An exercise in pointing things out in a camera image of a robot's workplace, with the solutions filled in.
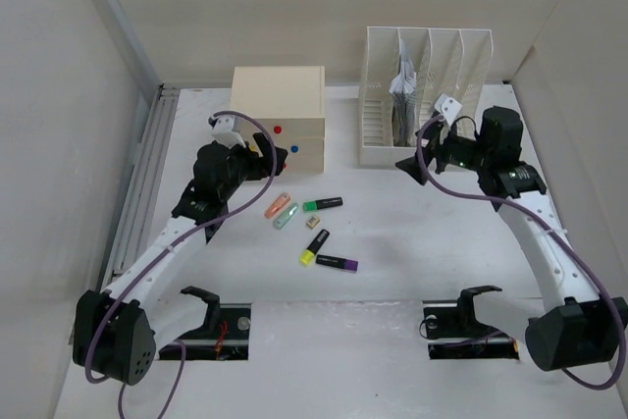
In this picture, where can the purple highlighter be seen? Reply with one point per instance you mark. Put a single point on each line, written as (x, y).
(337, 263)

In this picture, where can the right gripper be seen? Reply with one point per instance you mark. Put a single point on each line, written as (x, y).
(413, 167)

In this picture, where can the mint green clip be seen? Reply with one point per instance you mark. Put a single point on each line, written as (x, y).
(281, 221)

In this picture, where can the aluminium frame rail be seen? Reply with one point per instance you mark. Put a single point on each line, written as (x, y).
(154, 118)

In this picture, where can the yellow highlighter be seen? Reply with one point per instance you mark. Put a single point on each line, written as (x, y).
(310, 252)

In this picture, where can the beige wooden drawer cabinet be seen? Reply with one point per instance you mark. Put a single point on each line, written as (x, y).
(289, 102)

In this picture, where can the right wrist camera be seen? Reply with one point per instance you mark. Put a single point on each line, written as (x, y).
(448, 107)

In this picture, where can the orange clip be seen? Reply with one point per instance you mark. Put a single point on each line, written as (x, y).
(278, 204)

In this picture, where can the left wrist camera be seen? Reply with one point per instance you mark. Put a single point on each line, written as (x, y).
(223, 131)

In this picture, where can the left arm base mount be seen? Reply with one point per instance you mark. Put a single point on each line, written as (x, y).
(216, 326)

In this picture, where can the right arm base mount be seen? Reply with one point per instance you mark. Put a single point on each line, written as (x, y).
(453, 333)

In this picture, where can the white file organizer rack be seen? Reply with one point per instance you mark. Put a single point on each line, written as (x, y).
(450, 61)

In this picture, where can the grey booklet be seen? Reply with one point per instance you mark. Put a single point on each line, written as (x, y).
(403, 90)

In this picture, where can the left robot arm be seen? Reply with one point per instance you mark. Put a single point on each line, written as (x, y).
(119, 330)

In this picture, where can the small beige eraser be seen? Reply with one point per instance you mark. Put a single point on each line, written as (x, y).
(313, 221)

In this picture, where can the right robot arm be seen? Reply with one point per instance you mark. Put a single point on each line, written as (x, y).
(581, 323)

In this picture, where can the green highlighter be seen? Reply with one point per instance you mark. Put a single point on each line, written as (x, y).
(321, 204)

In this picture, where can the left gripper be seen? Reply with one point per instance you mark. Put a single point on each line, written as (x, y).
(261, 167)

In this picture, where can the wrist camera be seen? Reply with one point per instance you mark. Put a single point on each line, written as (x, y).
(223, 131)
(448, 107)

